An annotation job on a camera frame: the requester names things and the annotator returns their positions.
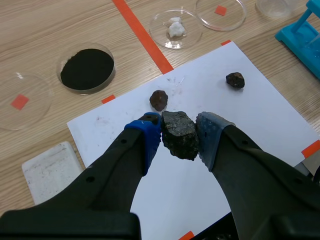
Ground white mineral lump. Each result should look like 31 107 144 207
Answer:
166 16 187 39

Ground small dark brown stone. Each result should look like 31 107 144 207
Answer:
225 71 246 89

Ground turquoise rack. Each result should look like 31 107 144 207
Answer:
274 0 320 81

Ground empty clear glass dish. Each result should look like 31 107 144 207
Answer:
254 0 296 18
0 72 54 132
195 0 247 32

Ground small reddish-brown stone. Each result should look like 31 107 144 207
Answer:
149 90 169 112

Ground glass dish with black powder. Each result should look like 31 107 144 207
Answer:
56 42 116 96

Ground small white tile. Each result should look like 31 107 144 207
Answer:
21 141 85 206

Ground large dark grey stone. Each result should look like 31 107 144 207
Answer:
160 110 200 162

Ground white sheet of paper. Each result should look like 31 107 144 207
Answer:
66 41 320 240

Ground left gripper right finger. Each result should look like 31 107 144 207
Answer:
194 111 320 240

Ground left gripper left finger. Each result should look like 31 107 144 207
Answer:
0 112 162 240

